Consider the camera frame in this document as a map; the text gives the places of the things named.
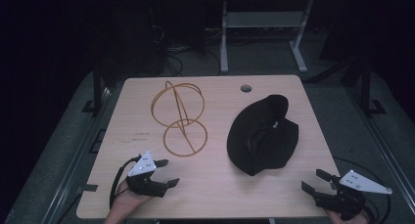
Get white metal table frame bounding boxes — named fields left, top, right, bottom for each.
left=219, top=0, right=314, bottom=74

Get black hat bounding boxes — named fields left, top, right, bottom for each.
left=226, top=94, right=300, bottom=177

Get metal frame rail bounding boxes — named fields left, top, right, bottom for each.
left=40, top=85, right=114, bottom=224
left=346, top=85, right=415, bottom=207

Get black metal stand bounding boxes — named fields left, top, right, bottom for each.
left=356, top=54, right=388, bottom=117
left=81, top=61, right=108, bottom=115

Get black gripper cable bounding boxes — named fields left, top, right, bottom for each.
left=109, top=155, right=142, bottom=209
left=332, top=156, right=392, bottom=224

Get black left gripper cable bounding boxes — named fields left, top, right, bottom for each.
left=109, top=155, right=142, bottom=209

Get gold wire hat stand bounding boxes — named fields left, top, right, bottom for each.
left=150, top=80, right=208, bottom=158

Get person's left hand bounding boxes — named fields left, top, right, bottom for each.
left=103, top=179, right=155, bottom=224

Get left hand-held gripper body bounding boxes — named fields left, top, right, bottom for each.
left=125, top=151, right=169, bottom=199

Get black floor cables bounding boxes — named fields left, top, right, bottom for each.
left=156, top=42, right=223, bottom=77

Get person's right hand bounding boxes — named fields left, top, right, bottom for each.
left=324, top=208, right=371, bottom=224

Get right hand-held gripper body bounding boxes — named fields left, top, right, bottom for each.
left=313, top=169, right=393, bottom=221

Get grey table edge bracket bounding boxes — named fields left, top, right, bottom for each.
left=76, top=183, right=99, bottom=193

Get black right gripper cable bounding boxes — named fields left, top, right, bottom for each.
left=332, top=156, right=392, bottom=224

